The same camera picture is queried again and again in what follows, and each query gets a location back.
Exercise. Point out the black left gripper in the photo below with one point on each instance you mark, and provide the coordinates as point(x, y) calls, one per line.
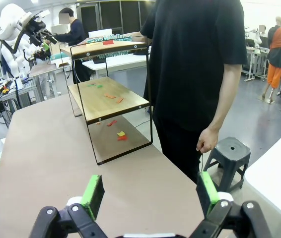
point(37, 29)

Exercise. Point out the grey frame desk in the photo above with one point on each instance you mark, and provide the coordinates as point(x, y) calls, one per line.
point(254, 59)

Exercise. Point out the yellow emergency stop box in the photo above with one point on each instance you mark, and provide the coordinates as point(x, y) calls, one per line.
point(5, 90)

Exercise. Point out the dark grey plastic stool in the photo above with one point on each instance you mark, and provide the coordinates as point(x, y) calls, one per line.
point(230, 151)

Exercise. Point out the black frame wooden shelf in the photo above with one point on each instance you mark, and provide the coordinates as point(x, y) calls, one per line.
point(130, 99)

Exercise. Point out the red paper scrap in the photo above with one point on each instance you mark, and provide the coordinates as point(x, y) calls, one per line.
point(122, 138)
point(108, 42)
point(112, 123)

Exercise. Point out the large white table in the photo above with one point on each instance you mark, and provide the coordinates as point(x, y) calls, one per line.
point(279, 173)

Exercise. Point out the yellow paper scrap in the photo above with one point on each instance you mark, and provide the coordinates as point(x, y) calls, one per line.
point(120, 134)

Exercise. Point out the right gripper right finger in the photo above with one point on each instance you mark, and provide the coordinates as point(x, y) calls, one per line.
point(208, 196)

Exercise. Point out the person's left forearm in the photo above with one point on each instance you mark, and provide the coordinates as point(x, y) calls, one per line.
point(221, 99)

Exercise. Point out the mannequin in orange clothes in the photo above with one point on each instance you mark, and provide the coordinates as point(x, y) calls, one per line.
point(278, 37)

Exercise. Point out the person in black clothes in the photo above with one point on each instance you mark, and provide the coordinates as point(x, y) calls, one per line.
point(192, 62)

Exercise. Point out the white desk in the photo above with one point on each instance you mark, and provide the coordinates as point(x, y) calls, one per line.
point(120, 62)

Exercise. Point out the aluminium frame workbench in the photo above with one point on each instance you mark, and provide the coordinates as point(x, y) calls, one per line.
point(28, 86)

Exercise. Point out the brown wooden table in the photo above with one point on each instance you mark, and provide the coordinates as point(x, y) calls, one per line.
point(46, 70)

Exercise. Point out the person in dark top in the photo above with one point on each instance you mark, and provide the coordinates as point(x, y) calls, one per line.
point(263, 37)

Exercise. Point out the person in navy sweater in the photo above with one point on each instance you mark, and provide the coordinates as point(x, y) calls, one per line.
point(77, 32)

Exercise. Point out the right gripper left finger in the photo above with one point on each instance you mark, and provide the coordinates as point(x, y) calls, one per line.
point(92, 198)

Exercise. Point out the person's right forearm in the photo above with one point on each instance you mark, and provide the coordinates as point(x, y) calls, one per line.
point(135, 34)

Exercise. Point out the person's left hand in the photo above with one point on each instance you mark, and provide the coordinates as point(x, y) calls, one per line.
point(207, 140)

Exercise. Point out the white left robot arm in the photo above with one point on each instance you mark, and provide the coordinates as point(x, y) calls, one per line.
point(9, 22)

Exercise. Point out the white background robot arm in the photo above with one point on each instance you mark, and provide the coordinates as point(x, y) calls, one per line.
point(12, 59)
point(254, 37)

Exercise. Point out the green paper scrap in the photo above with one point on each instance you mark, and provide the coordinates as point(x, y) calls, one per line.
point(91, 85)
point(99, 86)

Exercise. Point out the white box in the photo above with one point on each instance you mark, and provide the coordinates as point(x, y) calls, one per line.
point(100, 32)

